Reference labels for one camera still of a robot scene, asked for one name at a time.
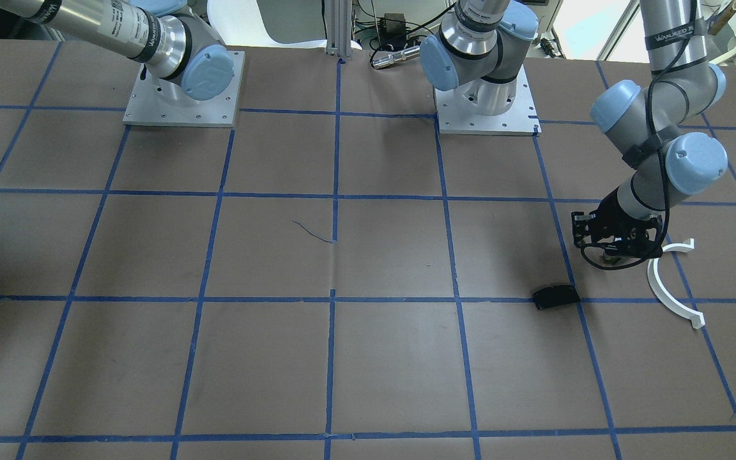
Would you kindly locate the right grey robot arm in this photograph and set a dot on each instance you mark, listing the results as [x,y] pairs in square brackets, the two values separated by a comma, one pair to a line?
[167,37]

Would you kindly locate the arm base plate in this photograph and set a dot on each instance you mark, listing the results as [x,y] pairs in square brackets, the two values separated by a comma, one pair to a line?
[484,108]
[158,103]

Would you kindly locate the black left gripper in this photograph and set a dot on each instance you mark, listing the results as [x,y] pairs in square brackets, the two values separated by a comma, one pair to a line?
[610,209]

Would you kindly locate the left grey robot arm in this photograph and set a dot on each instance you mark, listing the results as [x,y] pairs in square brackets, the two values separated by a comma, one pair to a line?
[481,46]

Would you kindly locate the black brake pad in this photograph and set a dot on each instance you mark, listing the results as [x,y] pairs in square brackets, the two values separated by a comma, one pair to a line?
[554,296]

